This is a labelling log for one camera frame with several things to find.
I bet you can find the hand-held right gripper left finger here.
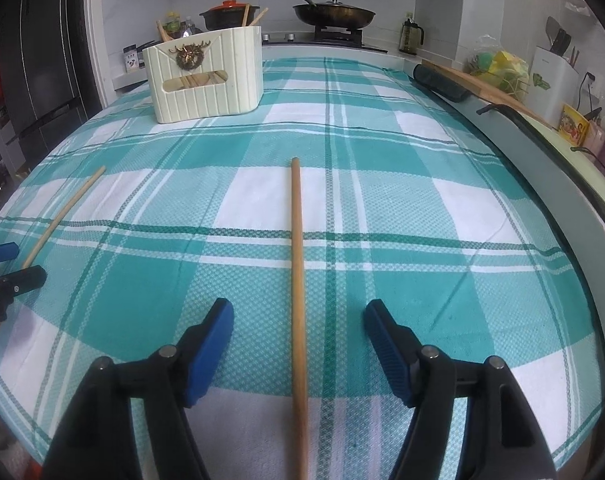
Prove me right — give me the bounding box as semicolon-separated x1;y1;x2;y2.
41;297;236;480

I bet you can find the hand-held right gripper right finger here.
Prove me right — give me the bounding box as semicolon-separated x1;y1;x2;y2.
363;298;558;480

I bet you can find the long wooden chopstick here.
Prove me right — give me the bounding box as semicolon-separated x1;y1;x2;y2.
0;165;107;333
290;157;311;480

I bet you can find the cream ribbed utensil holder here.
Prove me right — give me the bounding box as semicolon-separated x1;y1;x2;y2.
142;25;264;125

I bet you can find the teal plaid tablecloth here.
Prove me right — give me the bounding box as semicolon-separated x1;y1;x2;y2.
0;56;599;480

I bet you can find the black refrigerator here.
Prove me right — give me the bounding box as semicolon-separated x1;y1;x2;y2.
0;0;103;171

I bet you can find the small black lid jar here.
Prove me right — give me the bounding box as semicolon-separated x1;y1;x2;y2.
123;45;146;73

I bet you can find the black rolled mat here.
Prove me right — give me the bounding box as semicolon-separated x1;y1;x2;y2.
413;64;470;104

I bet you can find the wooden cutting board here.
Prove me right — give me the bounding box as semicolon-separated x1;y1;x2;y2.
421;59;555;131

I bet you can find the yellow printed box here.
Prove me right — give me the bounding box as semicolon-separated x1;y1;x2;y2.
561;104;591;145

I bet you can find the plastic bag of sponges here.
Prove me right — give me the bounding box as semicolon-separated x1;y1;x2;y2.
463;35;529;92

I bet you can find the gas stove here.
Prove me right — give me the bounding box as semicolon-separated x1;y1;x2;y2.
260;25;389;54

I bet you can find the white knife block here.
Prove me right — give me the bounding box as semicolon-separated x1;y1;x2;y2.
529;46;580;116

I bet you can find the glass french press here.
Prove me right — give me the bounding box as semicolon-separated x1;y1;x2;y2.
399;18;425;56

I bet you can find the black cooking pot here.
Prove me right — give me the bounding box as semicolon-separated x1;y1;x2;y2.
199;1;260;32

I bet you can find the black frying pan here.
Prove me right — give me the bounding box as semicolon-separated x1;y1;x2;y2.
278;0;376;30

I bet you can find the black kitchen utensil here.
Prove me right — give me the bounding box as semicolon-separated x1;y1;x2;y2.
552;29;573;57

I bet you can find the glass pan lid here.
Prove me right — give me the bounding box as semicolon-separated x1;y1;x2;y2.
295;0;374;11

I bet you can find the grey spatula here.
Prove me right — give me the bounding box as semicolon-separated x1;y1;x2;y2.
545;16;562;51

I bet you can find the white wall socket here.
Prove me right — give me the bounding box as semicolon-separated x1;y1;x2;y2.
585;71;604;106

